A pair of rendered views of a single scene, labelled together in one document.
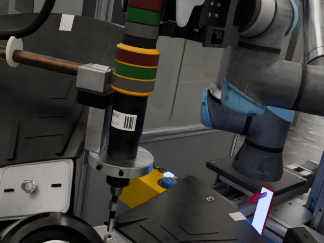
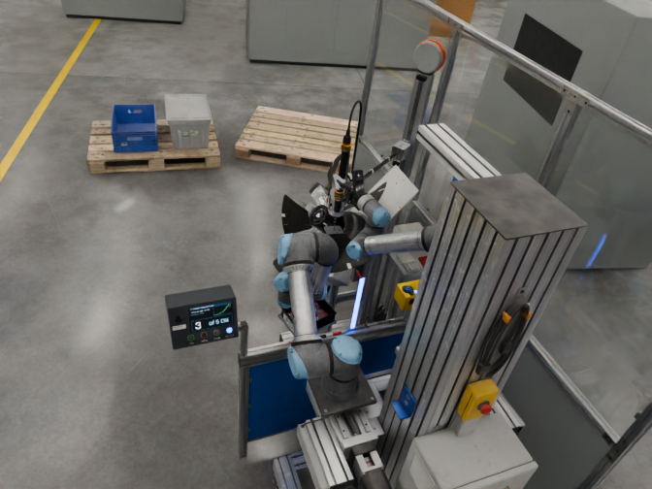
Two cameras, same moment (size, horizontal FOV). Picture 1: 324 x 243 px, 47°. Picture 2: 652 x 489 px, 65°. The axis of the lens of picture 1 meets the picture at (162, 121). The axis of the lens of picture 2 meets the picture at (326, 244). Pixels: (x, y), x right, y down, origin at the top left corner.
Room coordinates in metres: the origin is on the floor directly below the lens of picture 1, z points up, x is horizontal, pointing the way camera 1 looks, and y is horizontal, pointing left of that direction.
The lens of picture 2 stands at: (1.02, -1.88, 2.70)
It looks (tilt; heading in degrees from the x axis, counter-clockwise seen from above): 38 degrees down; 110
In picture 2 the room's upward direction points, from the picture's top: 8 degrees clockwise
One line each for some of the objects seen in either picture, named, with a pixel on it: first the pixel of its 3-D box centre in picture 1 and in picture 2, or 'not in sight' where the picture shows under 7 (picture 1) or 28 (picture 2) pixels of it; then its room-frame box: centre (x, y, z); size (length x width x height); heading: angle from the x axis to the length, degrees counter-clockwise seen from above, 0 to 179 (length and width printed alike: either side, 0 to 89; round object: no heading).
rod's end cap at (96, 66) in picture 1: (101, 74); not in sight; (0.38, 0.07, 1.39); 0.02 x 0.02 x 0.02; 80
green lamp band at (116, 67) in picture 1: (135, 68); not in sight; (0.37, 0.04, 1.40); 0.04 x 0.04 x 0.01
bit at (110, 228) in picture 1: (113, 211); not in sight; (0.37, 0.04, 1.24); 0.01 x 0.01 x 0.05
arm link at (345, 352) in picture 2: not in sight; (343, 356); (0.72, -0.67, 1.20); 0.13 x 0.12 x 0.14; 38
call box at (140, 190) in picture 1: (153, 194); (413, 295); (0.84, -0.01, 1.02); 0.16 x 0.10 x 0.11; 45
